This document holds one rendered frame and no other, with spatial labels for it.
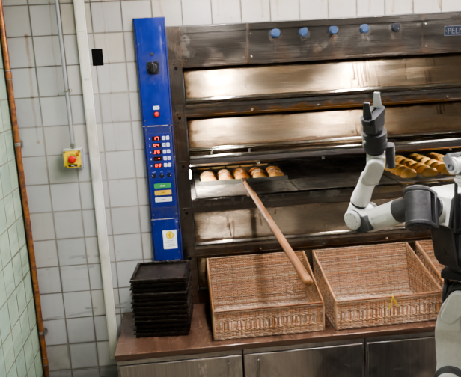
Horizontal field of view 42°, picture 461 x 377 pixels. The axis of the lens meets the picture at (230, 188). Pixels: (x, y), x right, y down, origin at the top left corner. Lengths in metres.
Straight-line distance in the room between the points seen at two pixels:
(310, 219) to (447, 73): 1.09
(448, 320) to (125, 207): 1.75
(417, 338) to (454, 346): 0.65
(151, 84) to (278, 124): 0.71
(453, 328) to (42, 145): 2.17
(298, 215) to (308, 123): 0.52
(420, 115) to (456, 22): 0.53
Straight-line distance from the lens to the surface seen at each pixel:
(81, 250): 3.39
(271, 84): 3.24
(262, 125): 3.26
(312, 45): 3.31
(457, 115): 3.58
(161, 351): 2.96
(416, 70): 3.46
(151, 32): 3.18
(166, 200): 3.25
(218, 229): 3.33
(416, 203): 2.21
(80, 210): 3.33
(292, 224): 3.37
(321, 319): 3.09
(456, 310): 2.44
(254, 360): 3.02
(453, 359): 2.57
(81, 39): 3.23
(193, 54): 3.23
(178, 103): 3.21
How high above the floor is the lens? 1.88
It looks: 11 degrees down
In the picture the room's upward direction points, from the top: 3 degrees counter-clockwise
